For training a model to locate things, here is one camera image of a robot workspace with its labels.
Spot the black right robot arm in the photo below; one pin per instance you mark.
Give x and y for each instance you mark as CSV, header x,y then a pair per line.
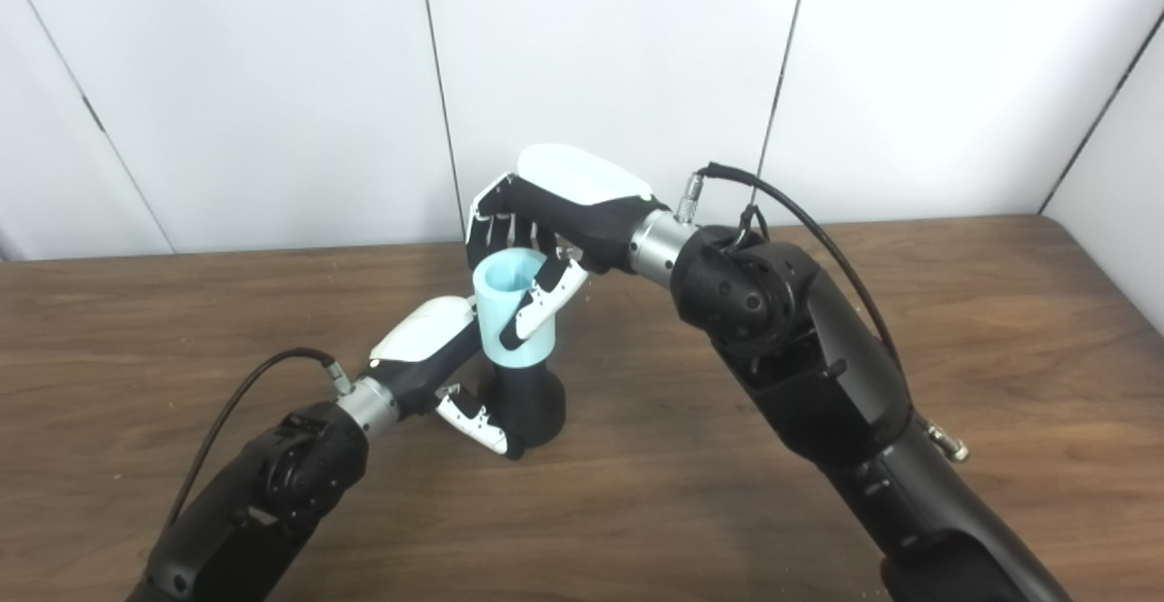
x,y
818,375

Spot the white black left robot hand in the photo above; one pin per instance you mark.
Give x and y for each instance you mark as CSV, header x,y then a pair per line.
x,y
423,338

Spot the black flared nozzle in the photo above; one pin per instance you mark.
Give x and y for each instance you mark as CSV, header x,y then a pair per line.
x,y
536,402

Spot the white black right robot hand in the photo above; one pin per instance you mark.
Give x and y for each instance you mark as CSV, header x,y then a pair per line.
x,y
582,202

